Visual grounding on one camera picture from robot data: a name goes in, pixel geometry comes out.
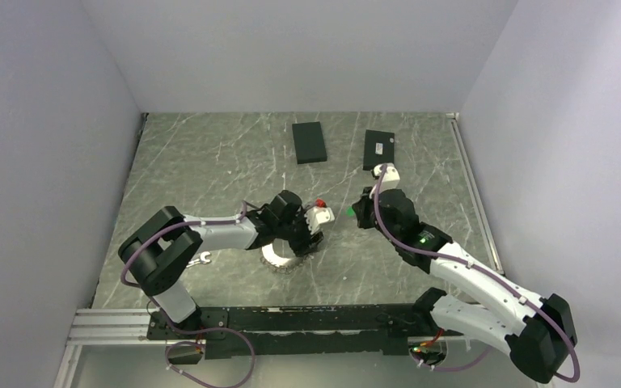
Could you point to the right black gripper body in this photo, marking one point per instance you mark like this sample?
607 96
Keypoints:
367 215

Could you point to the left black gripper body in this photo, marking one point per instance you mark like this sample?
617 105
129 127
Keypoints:
297 233

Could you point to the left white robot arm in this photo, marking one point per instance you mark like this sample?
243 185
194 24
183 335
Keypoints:
156 255

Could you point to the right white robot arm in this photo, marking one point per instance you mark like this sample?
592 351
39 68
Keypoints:
537 333

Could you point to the black box with label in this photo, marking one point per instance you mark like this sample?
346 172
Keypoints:
379 148

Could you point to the plain black rectangular box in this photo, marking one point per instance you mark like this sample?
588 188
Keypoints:
309 144

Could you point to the lower silver wrench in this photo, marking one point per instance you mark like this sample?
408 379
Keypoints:
202 259

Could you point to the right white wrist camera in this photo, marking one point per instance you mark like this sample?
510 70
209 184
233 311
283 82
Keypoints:
387 178

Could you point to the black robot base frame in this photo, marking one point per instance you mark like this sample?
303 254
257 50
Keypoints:
225 332

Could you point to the aluminium rail frame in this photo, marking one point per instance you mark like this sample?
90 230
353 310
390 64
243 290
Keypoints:
354 294

